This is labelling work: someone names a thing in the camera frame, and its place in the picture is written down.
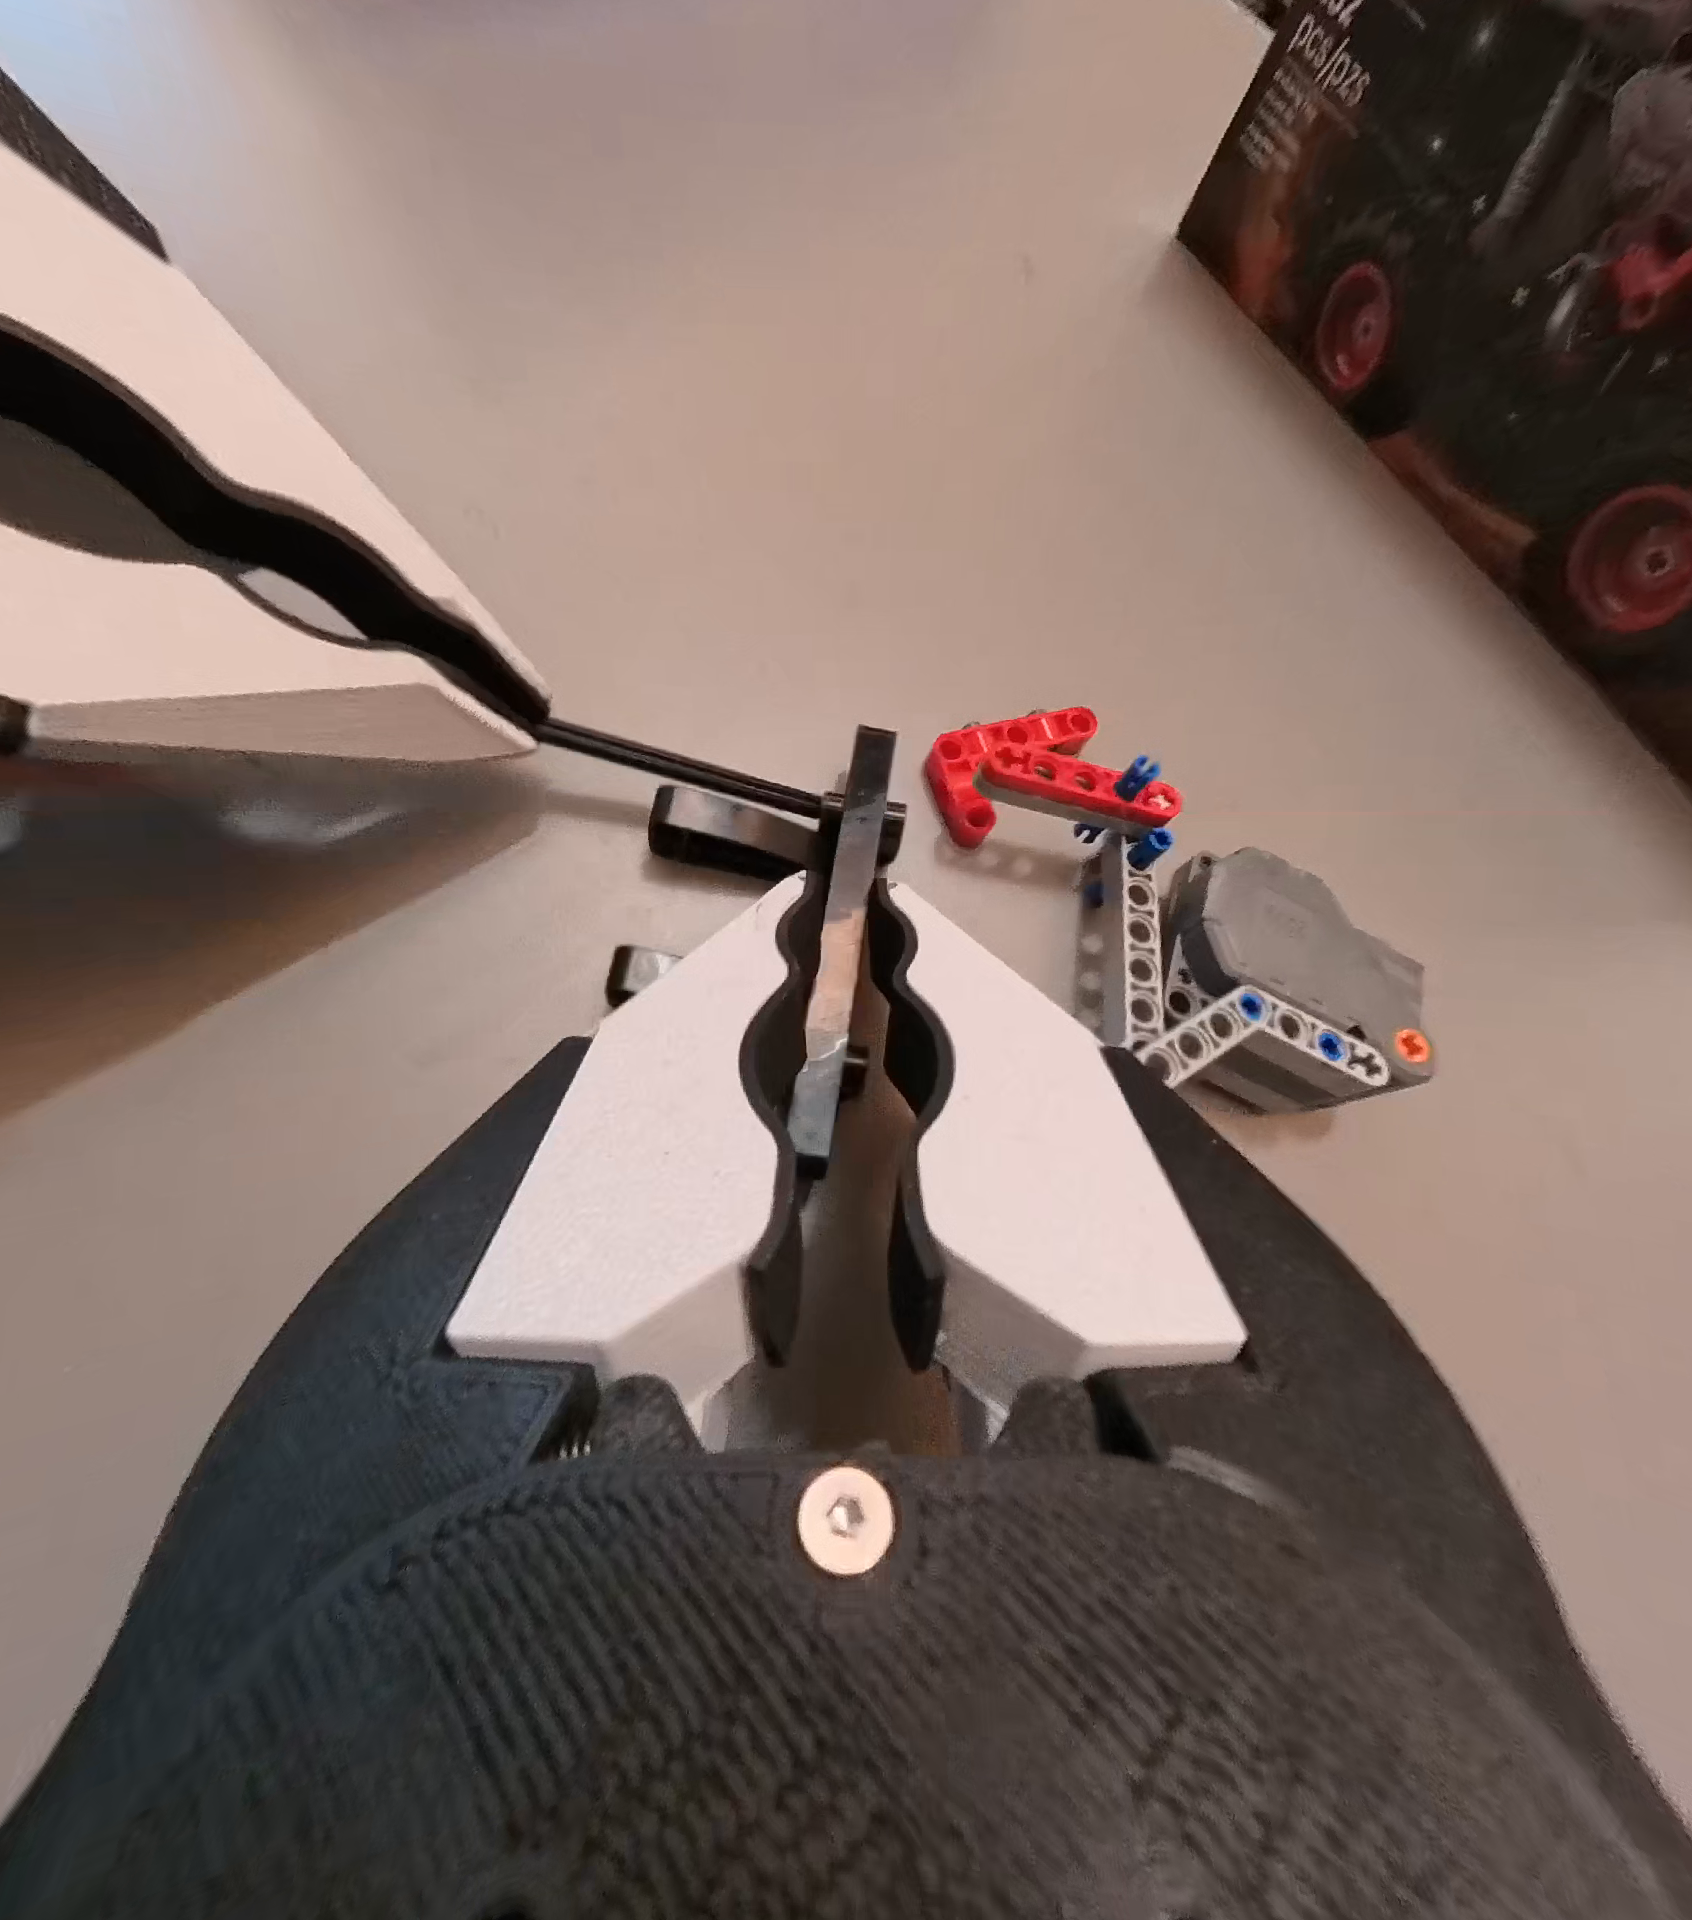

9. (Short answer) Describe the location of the grey lego motor assembly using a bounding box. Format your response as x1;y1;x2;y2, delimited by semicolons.
1079;825;1437;1116

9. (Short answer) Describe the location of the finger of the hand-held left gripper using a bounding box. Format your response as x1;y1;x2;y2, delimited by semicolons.
0;450;545;760
0;62;553;727

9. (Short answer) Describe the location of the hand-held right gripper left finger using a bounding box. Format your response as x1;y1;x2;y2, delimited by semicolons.
444;881;808;1370

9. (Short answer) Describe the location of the black lego axle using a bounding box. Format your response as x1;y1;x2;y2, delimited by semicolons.
541;717;848;812

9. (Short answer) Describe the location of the black lego beam assembly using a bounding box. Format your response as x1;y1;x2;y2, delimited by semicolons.
610;725;919;1181

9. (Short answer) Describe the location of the black lego set box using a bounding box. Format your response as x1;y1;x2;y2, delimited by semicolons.
1177;0;1692;912

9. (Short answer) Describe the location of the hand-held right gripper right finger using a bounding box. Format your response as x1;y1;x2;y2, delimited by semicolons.
872;882;1250;1376

